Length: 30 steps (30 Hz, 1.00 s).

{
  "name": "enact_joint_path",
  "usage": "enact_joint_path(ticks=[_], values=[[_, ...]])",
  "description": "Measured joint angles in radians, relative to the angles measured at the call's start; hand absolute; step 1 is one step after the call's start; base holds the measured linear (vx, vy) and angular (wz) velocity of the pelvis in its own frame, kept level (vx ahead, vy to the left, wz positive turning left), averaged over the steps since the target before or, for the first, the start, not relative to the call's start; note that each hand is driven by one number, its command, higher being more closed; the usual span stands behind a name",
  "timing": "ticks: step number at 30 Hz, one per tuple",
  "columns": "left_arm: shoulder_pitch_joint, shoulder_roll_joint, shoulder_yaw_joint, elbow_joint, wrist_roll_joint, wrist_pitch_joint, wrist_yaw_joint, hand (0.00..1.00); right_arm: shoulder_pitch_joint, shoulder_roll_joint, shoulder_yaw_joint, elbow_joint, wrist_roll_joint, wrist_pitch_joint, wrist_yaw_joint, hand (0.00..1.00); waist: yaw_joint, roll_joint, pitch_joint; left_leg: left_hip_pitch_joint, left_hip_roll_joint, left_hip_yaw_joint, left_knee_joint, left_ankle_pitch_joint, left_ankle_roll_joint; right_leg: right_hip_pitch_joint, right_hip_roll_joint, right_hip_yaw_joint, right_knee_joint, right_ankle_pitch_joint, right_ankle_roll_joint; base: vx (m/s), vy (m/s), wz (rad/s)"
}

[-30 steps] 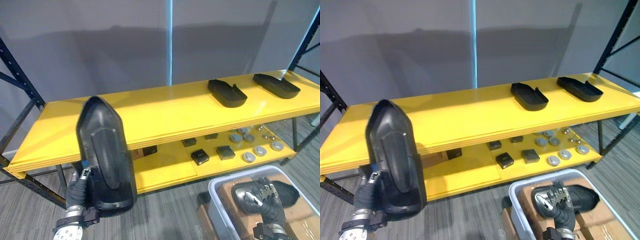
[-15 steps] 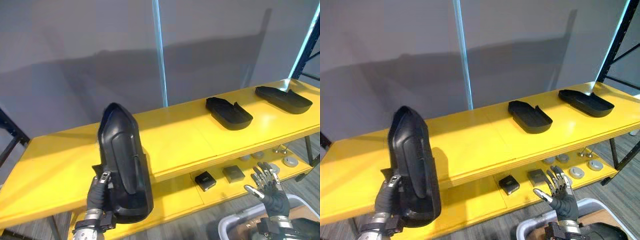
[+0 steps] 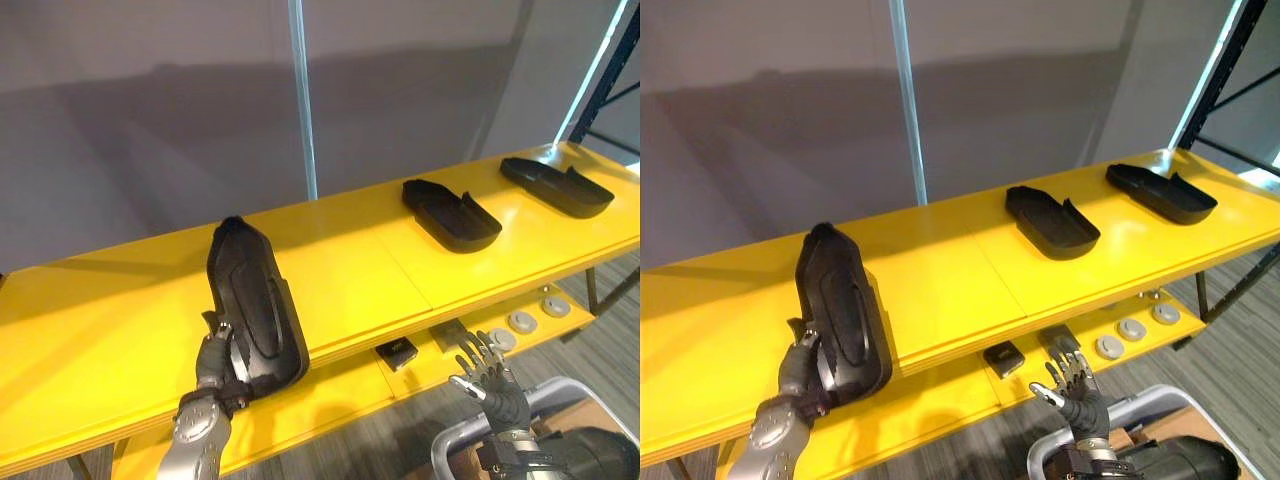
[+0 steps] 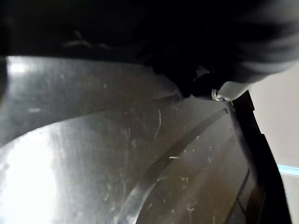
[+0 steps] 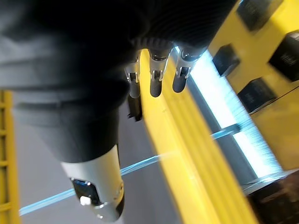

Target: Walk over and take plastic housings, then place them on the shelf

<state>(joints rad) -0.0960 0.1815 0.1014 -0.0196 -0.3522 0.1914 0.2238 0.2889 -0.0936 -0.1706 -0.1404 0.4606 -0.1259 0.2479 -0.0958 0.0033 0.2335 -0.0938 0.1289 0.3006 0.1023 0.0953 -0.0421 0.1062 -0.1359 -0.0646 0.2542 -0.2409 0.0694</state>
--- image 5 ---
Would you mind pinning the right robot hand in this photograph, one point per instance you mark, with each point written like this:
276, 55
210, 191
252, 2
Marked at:
77, 70

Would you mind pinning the yellow metal rack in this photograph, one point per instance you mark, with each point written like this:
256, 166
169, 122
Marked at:
5, 151

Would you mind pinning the black plastic housing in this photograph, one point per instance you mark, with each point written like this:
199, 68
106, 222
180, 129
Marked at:
257, 95
226, 61
255, 12
286, 57

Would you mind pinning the dark box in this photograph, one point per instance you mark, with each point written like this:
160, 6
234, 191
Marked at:
275, 200

